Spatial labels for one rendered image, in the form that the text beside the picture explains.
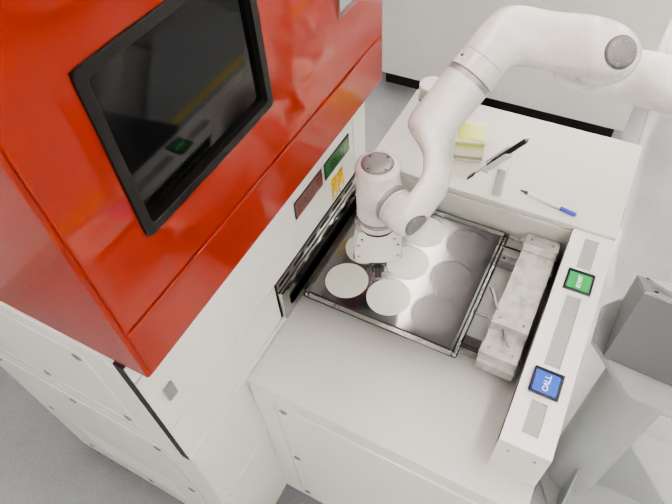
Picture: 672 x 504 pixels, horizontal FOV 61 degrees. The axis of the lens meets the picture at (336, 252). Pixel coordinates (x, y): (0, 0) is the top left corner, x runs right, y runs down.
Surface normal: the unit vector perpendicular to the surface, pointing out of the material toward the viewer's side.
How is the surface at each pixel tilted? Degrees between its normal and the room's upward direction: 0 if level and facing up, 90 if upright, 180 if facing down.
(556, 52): 63
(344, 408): 0
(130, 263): 90
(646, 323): 90
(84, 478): 0
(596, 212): 0
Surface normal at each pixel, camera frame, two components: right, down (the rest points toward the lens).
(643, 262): -0.06, -0.62
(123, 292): 0.88, 0.33
